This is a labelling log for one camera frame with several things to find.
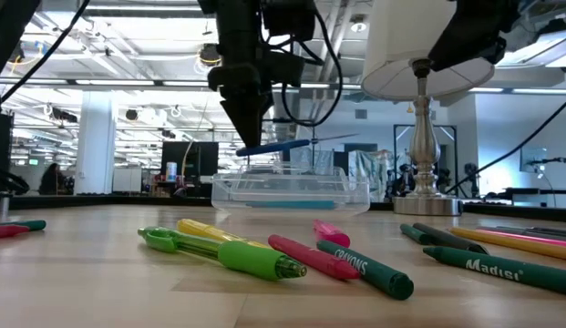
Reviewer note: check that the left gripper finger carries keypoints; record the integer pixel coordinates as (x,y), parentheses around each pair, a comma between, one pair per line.
(246,118)

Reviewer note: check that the clear plastic supply box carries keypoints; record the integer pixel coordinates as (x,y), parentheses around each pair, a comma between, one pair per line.
(287,191)

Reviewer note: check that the yellow pen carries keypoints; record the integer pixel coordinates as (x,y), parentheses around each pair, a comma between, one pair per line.
(200,228)

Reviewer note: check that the green pen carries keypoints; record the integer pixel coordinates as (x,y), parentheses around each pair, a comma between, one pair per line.
(246,259)

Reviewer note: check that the pink highlighter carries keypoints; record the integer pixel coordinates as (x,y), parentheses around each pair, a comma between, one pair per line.
(330,233)

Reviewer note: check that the red crayon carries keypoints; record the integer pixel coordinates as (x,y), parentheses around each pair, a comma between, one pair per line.
(310,256)
(9,231)

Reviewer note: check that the green crayon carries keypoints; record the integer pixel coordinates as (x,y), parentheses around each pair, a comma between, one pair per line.
(34,224)
(501,269)
(414,233)
(373,273)

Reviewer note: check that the dark grey pen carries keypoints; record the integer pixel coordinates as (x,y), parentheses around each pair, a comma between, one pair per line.
(560,229)

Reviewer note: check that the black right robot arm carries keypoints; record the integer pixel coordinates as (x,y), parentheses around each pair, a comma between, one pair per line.
(474,32)

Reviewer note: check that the black monitor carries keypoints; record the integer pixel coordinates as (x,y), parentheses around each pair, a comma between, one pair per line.
(200,159)

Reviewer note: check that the white blue canister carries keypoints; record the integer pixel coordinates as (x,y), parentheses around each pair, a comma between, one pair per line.
(171,172)

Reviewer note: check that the white cabinet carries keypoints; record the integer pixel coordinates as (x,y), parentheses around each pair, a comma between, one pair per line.
(126,180)

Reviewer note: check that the clear plastic sheet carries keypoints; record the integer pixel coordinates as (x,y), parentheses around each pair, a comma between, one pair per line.
(369,173)

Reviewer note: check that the white column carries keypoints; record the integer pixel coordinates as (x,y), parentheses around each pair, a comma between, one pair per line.
(95,146)

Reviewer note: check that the white shade table lamp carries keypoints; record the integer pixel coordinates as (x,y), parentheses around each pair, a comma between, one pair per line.
(424,150)

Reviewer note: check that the person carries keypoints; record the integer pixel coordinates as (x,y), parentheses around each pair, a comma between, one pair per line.
(50,182)

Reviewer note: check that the black tripod equipment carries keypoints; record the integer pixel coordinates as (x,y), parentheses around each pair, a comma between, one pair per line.
(469,171)

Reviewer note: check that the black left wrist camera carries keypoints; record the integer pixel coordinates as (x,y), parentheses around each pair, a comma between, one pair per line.
(287,68)

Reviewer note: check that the silver metal post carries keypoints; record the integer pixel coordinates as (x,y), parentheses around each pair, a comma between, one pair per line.
(3,207)

